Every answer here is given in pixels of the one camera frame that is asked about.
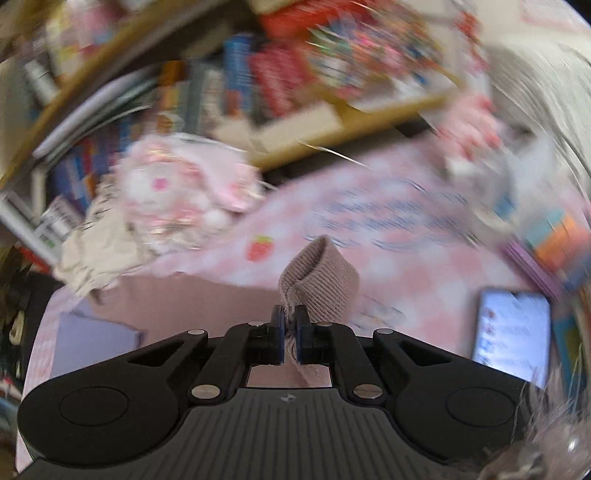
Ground thick flat book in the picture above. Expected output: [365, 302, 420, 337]
[215, 102, 345, 155]

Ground pink checked desk mat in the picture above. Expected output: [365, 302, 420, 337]
[16, 148, 583, 462]

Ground black smartphone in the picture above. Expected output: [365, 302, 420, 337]
[471, 287, 552, 388]

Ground red boxed book set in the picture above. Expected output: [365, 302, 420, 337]
[252, 41, 319, 118]

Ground colourful notebooks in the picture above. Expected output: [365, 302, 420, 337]
[503, 208, 591, 301]

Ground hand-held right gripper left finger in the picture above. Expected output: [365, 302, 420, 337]
[124, 305, 284, 406]

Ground brown and purple sweater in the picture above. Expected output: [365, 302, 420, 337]
[48, 234, 362, 388]

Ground wooden bookshelf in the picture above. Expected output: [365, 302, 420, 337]
[0, 0, 467, 185]

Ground pink plush pig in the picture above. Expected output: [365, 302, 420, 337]
[434, 95, 502, 160]

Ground white upright carton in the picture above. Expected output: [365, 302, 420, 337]
[44, 194, 86, 241]

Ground row of books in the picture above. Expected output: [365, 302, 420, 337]
[46, 32, 324, 208]

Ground colourful bead ornament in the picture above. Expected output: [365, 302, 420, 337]
[305, 14, 444, 102]

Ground white plush rabbit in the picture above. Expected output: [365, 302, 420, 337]
[111, 131, 264, 252]

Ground cream cloth bag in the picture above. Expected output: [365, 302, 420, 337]
[53, 175, 160, 296]

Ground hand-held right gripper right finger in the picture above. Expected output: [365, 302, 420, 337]
[295, 305, 455, 407]

